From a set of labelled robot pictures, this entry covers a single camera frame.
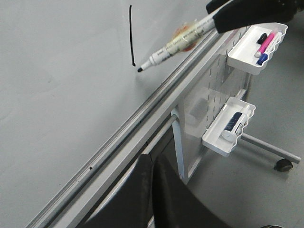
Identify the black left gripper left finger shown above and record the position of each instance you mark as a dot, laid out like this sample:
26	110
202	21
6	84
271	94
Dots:
129	207

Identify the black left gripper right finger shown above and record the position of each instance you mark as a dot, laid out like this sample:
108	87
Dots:
174	205

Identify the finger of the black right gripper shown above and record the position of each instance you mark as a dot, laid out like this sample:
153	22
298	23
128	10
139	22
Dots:
215	4
242	13

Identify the white black whiteboard marker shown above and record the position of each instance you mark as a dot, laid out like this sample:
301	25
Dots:
173	47

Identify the pink whiteboard marker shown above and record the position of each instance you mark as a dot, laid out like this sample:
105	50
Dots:
263	47

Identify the blue capped whiteboard marker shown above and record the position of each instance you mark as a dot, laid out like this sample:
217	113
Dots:
270	48

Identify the black marker cap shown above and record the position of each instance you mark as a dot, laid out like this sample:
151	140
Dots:
262	38

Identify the red round magnet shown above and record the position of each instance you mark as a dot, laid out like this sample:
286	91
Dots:
181	29

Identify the white upper marker tray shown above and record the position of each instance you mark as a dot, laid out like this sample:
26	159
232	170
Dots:
242	54

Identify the white perforated pegboard panel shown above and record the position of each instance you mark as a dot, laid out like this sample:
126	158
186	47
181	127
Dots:
212	83

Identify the white blue cleaner bottle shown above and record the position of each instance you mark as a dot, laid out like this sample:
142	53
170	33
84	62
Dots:
234	127

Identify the white lower accessory tray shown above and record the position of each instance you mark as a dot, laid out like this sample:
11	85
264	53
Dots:
212	138

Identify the grey stand leg with caster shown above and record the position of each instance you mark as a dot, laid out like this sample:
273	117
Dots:
283	165

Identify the white whiteboard with aluminium frame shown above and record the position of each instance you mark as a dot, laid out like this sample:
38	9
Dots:
68	82

